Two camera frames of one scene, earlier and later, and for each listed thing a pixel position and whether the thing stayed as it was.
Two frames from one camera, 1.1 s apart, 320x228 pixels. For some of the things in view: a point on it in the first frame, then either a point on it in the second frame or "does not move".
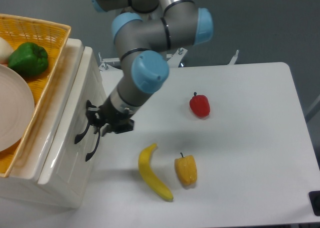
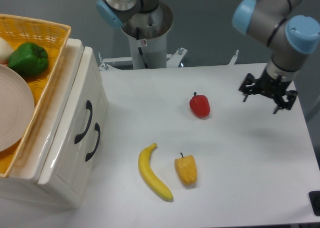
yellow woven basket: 53,38 does not move
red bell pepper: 200,105 does not move
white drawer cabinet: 56,163 does not move
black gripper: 117,121 to 273,88
